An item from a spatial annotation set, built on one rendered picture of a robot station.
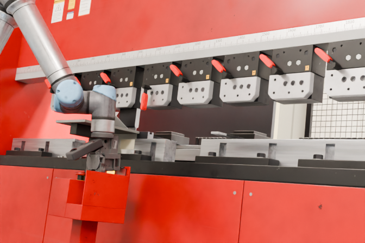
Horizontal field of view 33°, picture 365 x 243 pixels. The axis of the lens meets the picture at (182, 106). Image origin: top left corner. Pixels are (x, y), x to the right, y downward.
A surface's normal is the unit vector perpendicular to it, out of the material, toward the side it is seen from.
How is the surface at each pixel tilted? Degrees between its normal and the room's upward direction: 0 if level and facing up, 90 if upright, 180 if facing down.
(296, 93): 90
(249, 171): 90
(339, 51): 90
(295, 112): 90
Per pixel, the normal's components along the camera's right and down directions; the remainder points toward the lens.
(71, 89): 0.12, -0.14
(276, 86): -0.69, -0.19
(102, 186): 0.65, -0.05
